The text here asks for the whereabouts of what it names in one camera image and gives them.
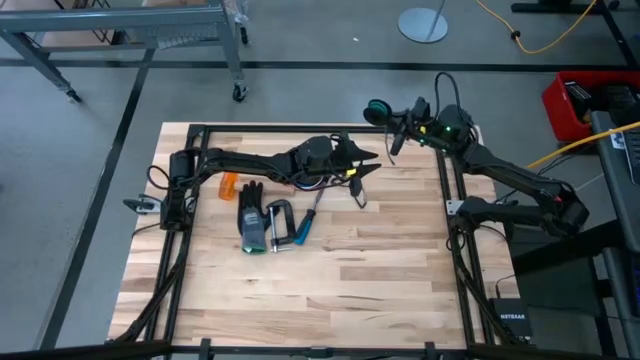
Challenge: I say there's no black aluminium table frame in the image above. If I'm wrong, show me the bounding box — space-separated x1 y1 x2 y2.
141 122 501 351

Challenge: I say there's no black floor stand frame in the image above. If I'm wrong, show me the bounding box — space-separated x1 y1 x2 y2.
510 0 640 69

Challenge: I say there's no black cable bundle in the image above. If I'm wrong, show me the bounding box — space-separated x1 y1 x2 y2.
107 227 186 346
444 224 516 346

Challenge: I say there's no black C-clamp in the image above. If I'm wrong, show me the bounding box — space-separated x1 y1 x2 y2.
264 198 298 254

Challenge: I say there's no grey round floor stand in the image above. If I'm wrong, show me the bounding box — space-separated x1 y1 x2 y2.
397 0 450 45

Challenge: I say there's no orange plastic bottle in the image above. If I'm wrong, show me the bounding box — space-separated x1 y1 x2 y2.
218 171 240 202

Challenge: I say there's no grey black work glove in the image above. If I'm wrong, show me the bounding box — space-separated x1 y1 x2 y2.
236 179 270 255

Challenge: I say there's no black diagonal desk strut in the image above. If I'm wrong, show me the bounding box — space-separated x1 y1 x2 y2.
509 219 624 277

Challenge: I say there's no red plastic bin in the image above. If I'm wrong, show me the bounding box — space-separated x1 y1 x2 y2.
542 70 640 145

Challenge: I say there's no clear safety glasses black frame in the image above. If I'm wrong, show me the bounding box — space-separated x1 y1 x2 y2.
349 188 370 211

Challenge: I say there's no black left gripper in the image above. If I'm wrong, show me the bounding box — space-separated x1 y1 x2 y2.
292 132 383 199

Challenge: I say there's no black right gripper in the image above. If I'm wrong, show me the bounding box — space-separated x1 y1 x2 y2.
385 96 442 158

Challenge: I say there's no black horizontal support beam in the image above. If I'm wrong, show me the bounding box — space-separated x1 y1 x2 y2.
0 339 640 360

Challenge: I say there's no grey desk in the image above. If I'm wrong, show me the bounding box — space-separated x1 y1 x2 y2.
591 110 640 360

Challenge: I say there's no blue-handled screwdriver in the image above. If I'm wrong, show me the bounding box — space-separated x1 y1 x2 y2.
293 187 326 246

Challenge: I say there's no black network switch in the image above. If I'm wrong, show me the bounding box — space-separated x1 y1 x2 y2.
488 297 534 345

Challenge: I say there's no coloured wire bundle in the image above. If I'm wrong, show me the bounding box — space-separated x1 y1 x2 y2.
292 179 326 193

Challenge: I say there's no teal cord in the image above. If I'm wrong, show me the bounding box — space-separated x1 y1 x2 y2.
372 99 397 167

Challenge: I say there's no grey metal cart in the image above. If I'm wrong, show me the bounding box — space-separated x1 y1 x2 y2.
0 0 251 105

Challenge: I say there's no yellow extension cable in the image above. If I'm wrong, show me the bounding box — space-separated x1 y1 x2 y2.
474 0 600 56
524 121 640 171

